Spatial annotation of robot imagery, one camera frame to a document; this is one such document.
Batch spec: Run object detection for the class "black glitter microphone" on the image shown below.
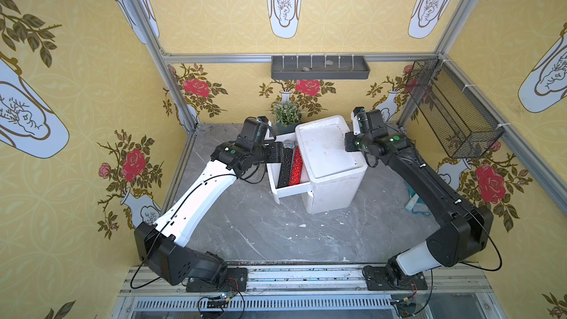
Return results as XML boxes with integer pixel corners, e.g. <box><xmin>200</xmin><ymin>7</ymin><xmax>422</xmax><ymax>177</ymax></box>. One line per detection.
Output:
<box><xmin>277</xmin><ymin>140</ymin><xmax>295</xmax><ymax>188</ymax></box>

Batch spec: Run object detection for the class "red glitter microphone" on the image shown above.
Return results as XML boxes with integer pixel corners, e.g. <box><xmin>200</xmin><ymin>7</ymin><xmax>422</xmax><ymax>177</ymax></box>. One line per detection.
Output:
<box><xmin>289</xmin><ymin>146</ymin><xmax>304</xmax><ymax>186</ymax></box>

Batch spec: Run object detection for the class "white drawer cabinet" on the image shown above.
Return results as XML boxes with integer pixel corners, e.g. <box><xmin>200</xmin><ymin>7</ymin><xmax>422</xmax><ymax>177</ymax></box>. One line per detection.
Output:
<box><xmin>295</xmin><ymin>115</ymin><xmax>368</xmax><ymax>214</ymax></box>

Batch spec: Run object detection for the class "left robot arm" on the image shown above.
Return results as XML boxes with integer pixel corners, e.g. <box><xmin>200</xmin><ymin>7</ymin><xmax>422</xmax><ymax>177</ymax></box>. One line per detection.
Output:
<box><xmin>134</xmin><ymin>116</ymin><xmax>284</xmax><ymax>288</ymax></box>

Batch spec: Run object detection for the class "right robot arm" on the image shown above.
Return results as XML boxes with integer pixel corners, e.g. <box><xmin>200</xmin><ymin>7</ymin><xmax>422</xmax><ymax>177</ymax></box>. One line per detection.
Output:
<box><xmin>345</xmin><ymin>107</ymin><xmax>494</xmax><ymax>287</ymax></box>

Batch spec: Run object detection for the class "small potted green plant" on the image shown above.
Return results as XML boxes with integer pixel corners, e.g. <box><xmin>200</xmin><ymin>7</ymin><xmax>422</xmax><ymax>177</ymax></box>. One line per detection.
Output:
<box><xmin>271</xmin><ymin>101</ymin><xmax>302</xmax><ymax>134</ymax></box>

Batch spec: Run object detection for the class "teal plastic rack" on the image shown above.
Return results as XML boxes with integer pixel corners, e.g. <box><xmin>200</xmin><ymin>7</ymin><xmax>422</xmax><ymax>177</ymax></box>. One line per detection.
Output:
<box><xmin>405</xmin><ymin>184</ymin><xmax>431</xmax><ymax>216</ymax></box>

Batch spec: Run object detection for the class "grey wall shelf tray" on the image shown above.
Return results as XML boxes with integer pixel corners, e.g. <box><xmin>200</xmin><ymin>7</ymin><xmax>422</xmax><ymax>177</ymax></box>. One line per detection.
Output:
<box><xmin>270</xmin><ymin>54</ymin><xmax>371</xmax><ymax>81</ymax></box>

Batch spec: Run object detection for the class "black wire mesh basket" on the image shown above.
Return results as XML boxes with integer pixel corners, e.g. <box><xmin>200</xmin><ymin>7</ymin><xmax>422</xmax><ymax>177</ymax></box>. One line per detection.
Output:
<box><xmin>406</xmin><ymin>58</ymin><xmax>504</xmax><ymax>159</ymax></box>

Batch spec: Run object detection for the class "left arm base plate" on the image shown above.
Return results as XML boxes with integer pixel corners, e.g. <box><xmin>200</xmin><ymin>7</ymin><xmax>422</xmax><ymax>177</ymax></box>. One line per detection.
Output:
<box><xmin>185</xmin><ymin>267</ymin><xmax>248</xmax><ymax>293</ymax></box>

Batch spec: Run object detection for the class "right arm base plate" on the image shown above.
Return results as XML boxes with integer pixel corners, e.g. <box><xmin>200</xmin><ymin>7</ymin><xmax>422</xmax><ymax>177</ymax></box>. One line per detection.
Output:
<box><xmin>362</xmin><ymin>265</ymin><xmax>428</xmax><ymax>292</ymax></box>

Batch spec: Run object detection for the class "aluminium front rail frame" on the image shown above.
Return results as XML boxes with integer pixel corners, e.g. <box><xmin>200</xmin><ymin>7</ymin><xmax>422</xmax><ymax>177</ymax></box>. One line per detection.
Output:
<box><xmin>110</xmin><ymin>262</ymin><xmax>506</xmax><ymax>318</ymax></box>

